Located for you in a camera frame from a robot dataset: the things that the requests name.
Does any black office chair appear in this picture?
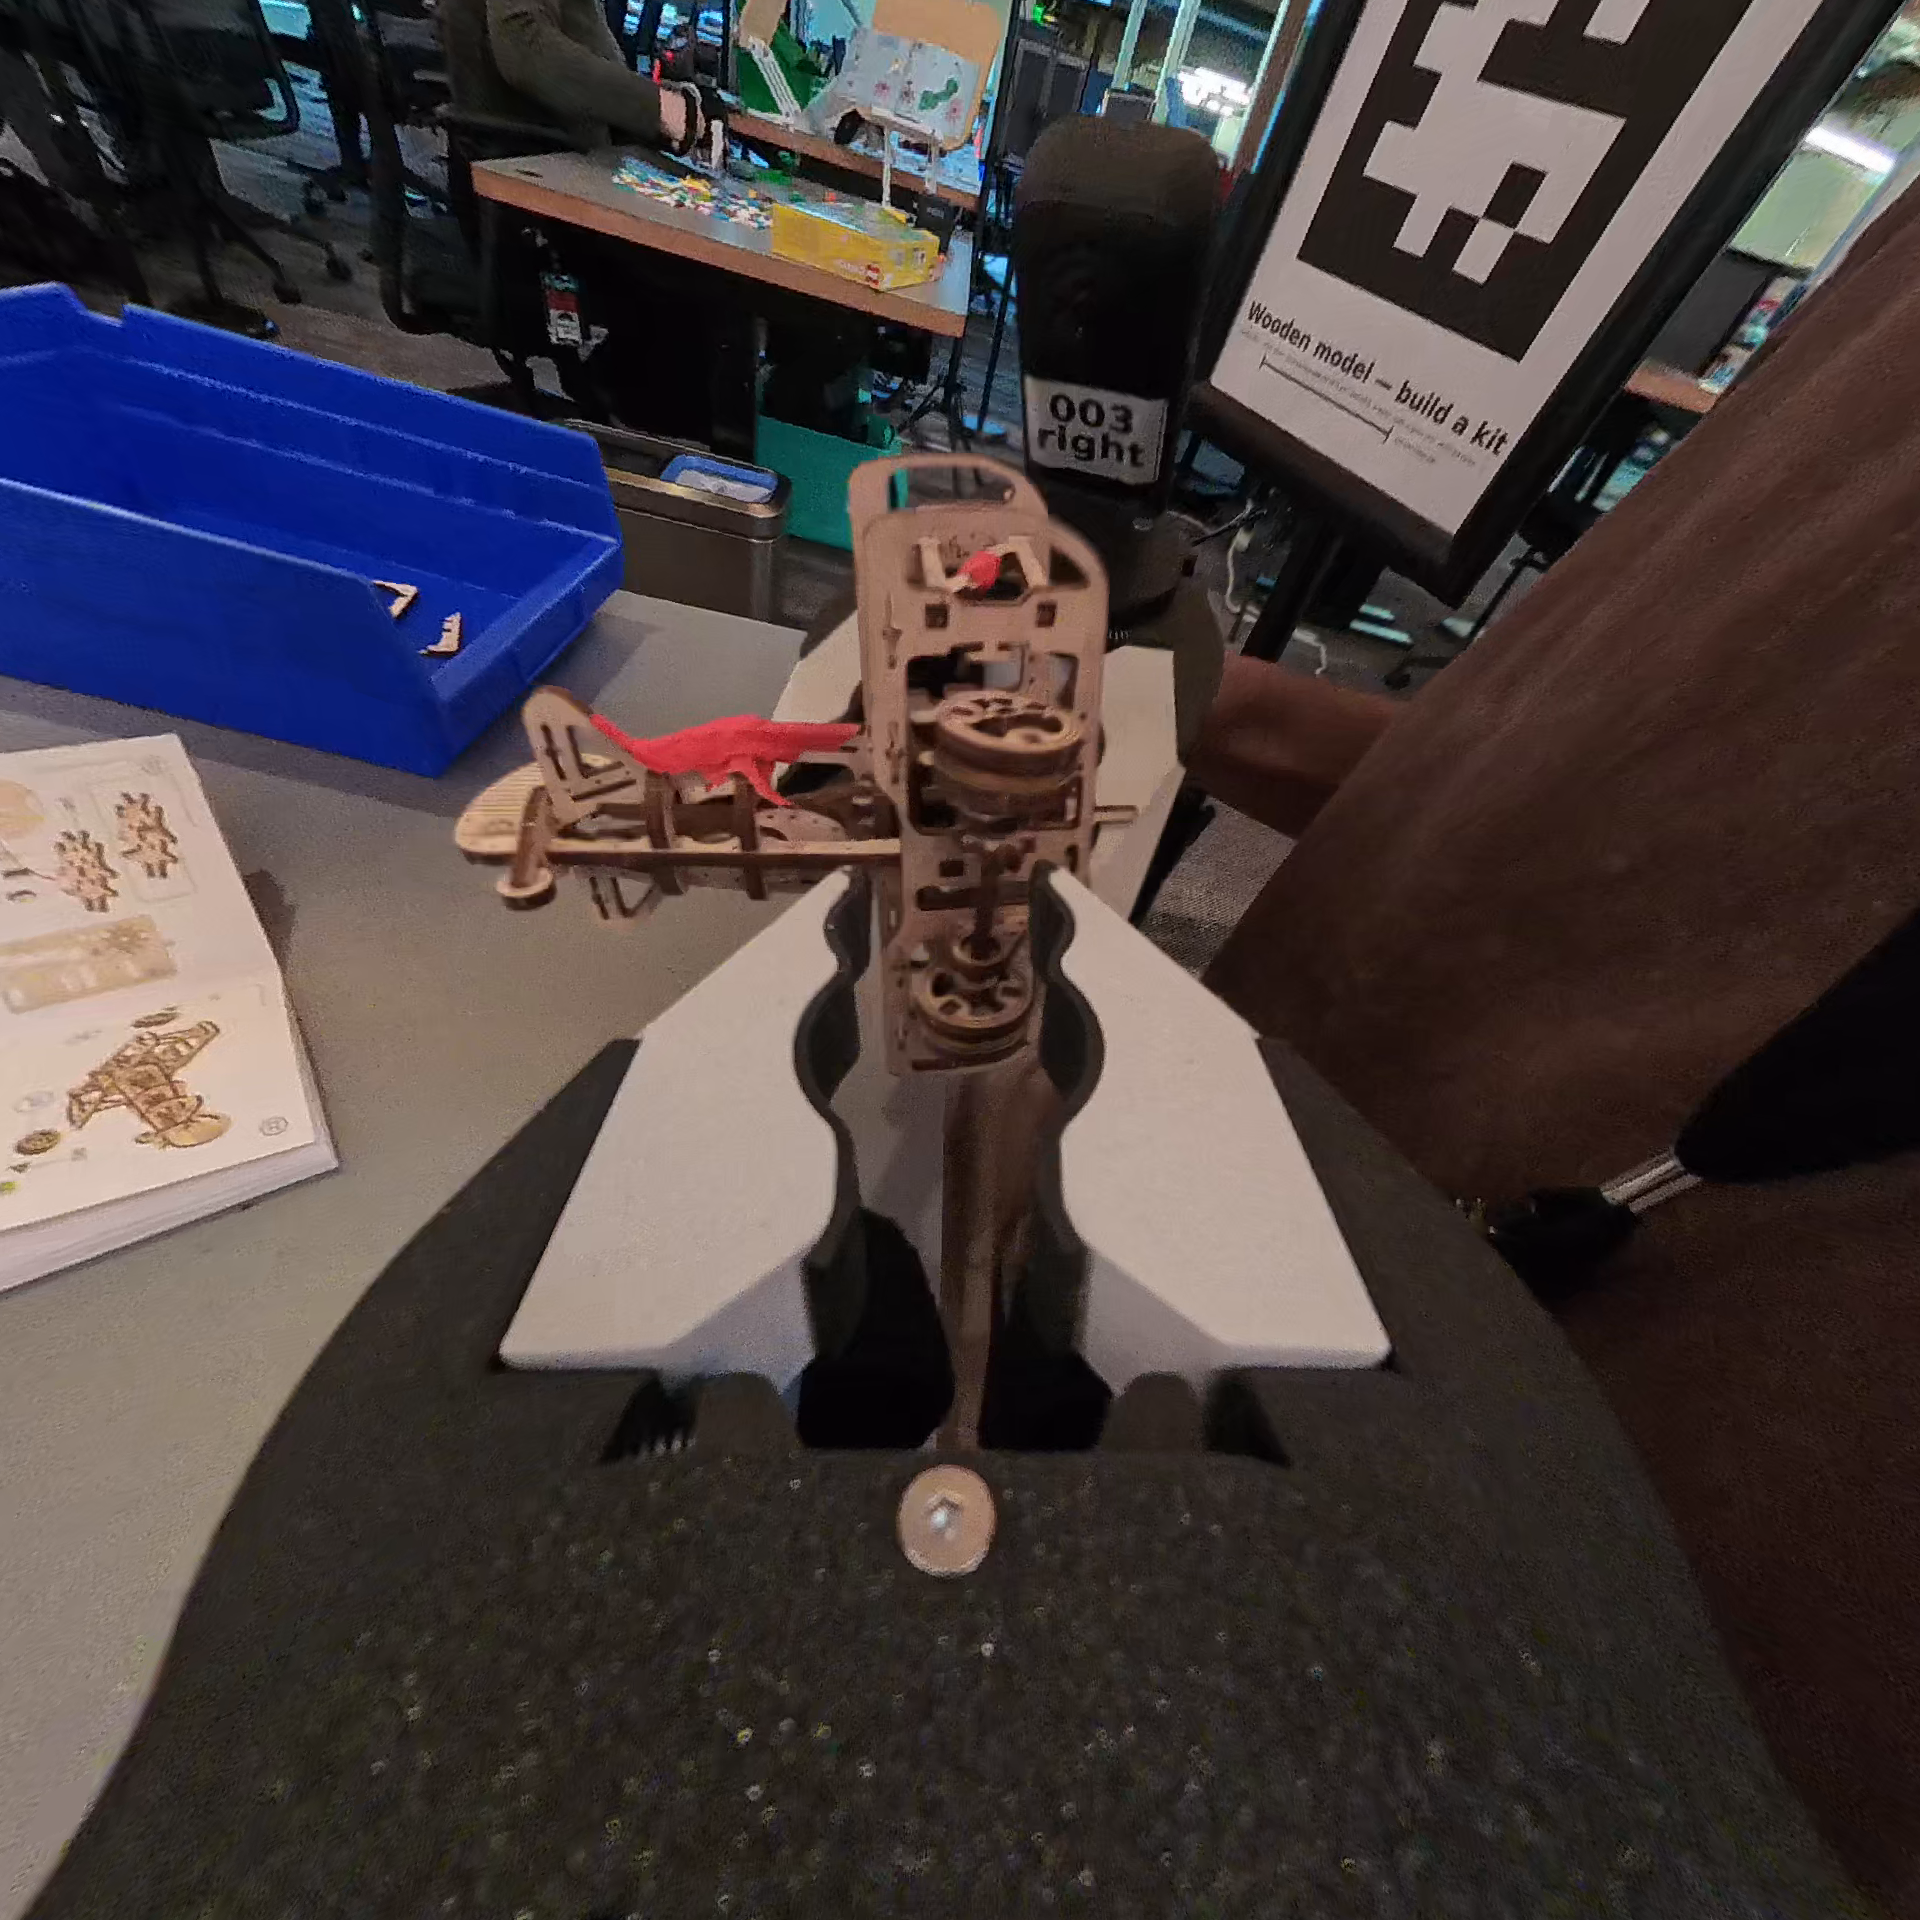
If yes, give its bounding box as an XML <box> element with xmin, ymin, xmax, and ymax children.
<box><xmin>0</xmin><ymin>0</ymin><xmax>301</xmax><ymax>339</ymax></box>

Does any wooden biplane model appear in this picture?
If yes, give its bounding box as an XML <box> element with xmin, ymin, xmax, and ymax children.
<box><xmin>454</xmin><ymin>454</ymin><xmax>1142</xmax><ymax>1449</ymax></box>

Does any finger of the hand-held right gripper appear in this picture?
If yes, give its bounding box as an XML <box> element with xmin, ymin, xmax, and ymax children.
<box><xmin>769</xmin><ymin>608</ymin><xmax>902</xmax><ymax>758</ymax></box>
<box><xmin>1083</xmin><ymin>644</ymin><xmax>1191</xmax><ymax>921</ymax></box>

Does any blue plastic bin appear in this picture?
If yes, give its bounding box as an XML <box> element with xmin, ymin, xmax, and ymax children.
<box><xmin>0</xmin><ymin>281</ymin><xmax>626</xmax><ymax>780</ymax></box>

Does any teal bin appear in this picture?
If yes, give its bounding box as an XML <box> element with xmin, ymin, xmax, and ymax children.
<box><xmin>754</xmin><ymin>411</ymin><xmax>905</xmax><ymax>553</ymax></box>

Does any steel trash can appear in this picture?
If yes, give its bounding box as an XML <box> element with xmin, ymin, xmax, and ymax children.
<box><xmin>575</xmin><ymin>421</ymin><xmax>794</xmax><ymax>624</ymax></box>

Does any grey desk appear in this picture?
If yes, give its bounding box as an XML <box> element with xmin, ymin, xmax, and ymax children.
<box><xmin>0</xmin><ymin>587</ymin><xmax>842</xmax><ymax>1900</ymax></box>

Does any wooden table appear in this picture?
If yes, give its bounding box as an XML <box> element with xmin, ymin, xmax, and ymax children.
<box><xmin>471</xmin><ymin>113</ymin><xmax>980</xmax><ymax>339</ymax></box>

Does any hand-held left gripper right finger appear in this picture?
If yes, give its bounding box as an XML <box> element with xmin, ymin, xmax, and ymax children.
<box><xmin>1031</xmin><ymin>867</ymin><xmax>1397</xmax><ymax>1379</ymax></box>

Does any instruction booklet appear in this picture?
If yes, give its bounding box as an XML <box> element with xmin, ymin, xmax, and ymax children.
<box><xmin>0</xmin><ymin>731</ymin><xmax>339</xmax><ymax>1297</ymax></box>

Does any black lanyard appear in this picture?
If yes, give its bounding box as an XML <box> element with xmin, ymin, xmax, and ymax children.
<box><xmin>1492</xmin><ymin>961</ymin><xmax>1920</xmax><ymax>1265</ymax></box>

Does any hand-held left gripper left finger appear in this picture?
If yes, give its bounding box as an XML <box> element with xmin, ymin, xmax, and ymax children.
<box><xmin>497</xmin><ymin>870</ymin><xmax>876</xmax><ymax>1379</ymax></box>

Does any brown sweater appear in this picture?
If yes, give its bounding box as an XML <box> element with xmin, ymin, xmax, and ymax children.
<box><xmin>1476</xmin><ymin>901</ymin><xmax>1920</xmax><ymax>1920</ymax></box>

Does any yellow box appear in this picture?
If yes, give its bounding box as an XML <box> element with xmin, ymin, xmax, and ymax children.
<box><xmin>769</xmin><ymin>200</ymin><xmax>945</xmax><ymax>291</ymax></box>

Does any marker sign board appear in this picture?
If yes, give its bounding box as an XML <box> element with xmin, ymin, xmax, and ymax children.
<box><xmin>1183</xmin><ymin>0</ymin><xmax>1892</xmax><ymax>664</ymax></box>

